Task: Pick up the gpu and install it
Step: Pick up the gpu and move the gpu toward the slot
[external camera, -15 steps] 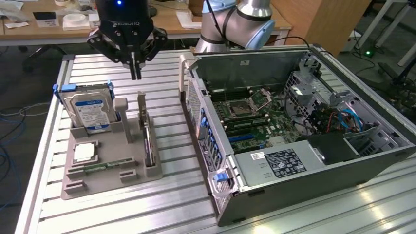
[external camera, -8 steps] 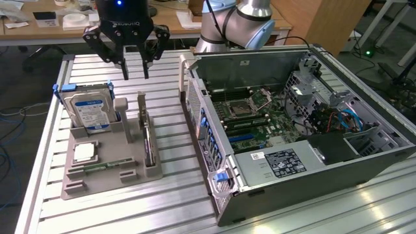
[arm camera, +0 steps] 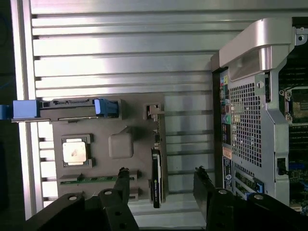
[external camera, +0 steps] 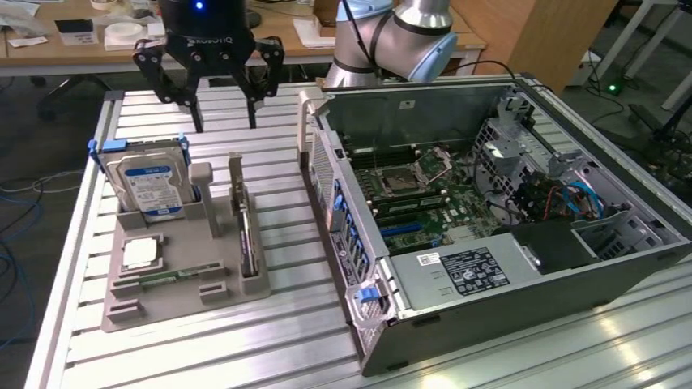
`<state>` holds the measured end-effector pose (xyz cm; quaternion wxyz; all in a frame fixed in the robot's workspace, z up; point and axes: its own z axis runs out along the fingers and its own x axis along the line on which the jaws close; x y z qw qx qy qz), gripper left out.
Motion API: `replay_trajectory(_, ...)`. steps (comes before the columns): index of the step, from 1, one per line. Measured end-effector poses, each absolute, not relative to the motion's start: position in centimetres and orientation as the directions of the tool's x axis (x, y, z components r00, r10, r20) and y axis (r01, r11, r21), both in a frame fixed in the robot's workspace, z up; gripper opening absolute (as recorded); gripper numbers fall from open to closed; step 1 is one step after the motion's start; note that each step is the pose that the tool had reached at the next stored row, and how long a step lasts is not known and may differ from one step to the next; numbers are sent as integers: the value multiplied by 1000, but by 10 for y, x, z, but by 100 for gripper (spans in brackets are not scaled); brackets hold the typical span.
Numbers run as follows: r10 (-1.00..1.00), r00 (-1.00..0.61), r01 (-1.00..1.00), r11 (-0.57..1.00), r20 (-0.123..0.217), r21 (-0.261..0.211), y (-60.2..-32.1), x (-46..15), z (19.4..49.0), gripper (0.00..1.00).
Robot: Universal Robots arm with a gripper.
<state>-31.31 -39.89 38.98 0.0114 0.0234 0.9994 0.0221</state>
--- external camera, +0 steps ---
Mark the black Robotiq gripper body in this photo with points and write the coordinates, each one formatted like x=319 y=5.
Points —
x=208 y=36

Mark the black graphics card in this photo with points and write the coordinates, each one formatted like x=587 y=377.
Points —
x=247 y=239

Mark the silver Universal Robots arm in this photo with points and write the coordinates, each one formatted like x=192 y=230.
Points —
x=395 y=40

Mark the small white box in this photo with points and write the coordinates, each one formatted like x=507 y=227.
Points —
x=155 y=30

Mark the white paper stack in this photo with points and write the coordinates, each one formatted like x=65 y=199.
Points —
x=313 y=36

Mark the white box with round roll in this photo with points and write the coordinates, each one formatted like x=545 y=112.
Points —
x=125 y=36

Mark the wooden desk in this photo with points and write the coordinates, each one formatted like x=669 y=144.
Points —
x=81 y=54

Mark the brown cardboard box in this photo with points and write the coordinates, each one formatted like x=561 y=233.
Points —
x=324 y=12

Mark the white box with black top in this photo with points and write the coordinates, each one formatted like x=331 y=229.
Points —
x=76 y=32

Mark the white tape roll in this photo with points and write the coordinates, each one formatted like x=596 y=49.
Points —
x=100 y=4

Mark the hard disk with blue carrier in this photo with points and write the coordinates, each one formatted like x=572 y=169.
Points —
x=145 y=178

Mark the white paper card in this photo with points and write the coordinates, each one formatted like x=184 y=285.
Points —
x=27 y=41

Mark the clear plastic bag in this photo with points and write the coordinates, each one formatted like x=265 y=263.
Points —
x=24 y=22

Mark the CPU socket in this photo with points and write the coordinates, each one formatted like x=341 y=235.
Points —
x=401 y=180

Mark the metal socket cover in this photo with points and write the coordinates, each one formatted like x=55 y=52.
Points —
x=432 y=162

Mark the silver CPU chip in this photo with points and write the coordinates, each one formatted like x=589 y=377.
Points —
x=140 y=253

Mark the black expansion slot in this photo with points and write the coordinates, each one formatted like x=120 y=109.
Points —
x=399 y=223

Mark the green RAM stick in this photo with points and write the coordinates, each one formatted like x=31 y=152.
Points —
x=167 y=277

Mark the wooden cabinet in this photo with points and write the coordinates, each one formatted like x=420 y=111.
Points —
x=540 y=40

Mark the silver chipset heatsink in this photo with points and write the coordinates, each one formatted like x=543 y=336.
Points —
x=464 y=233

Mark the gray plastic parts rack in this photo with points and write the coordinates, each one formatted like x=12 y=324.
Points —
x=179 y=308

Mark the blue case latch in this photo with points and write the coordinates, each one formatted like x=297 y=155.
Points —
x=367 y=295

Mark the gray power supply unit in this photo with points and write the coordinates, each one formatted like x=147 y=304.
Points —
x=427 y=283

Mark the device with green light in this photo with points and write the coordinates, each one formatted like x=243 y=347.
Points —
x=612 y=87

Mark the dark gray PC case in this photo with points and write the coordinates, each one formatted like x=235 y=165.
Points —
x=487 y=324

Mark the metal disk bay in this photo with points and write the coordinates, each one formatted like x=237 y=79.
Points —
x=621 y=235

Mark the white table frame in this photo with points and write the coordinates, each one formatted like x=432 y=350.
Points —
x=648 y=42

